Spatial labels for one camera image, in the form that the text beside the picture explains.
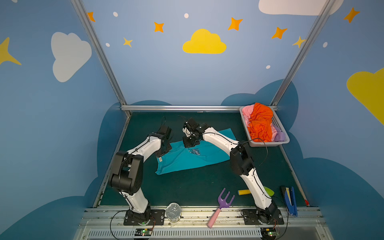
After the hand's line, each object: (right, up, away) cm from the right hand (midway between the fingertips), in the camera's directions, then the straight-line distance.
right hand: (185, 144), depth 96 cm
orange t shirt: (+51, +14, +5) cm, 53 cm away
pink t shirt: (+46, +24, +16) cm, 54 cm away
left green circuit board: (-19, -40, -25) cm, 51 cm away
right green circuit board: (+42, -41, -25) cm, 64 cm away
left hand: (-11, -4, -2) cm, 12 cm away
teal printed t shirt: (-3, -9, -1) cm, 10 cm away
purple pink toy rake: (+21, -31, -17) cm, 41 cm away
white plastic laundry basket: (+44, 0, +1) cm, 44 cm away
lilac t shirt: (+62, +5, 0) cm, 62 cm away
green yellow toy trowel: (+49, -26, -12) cm, 57 cm away
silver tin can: (-5, -30, -24) cm, 39 cm away
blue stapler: (+58, -28, -18) cm, 67 cm away
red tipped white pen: (+70, -32, -12) cm, 78 cm away
